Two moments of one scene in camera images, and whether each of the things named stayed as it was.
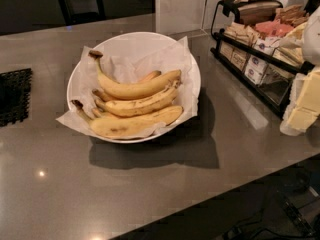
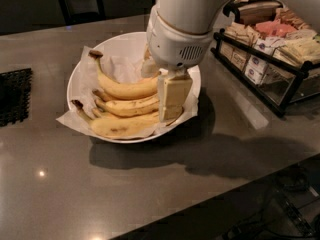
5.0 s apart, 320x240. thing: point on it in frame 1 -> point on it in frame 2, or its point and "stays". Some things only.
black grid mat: x=15 y=88 stays
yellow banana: x=127 y=107 stays
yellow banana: x=135 y=90 stays
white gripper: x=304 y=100 -> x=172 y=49
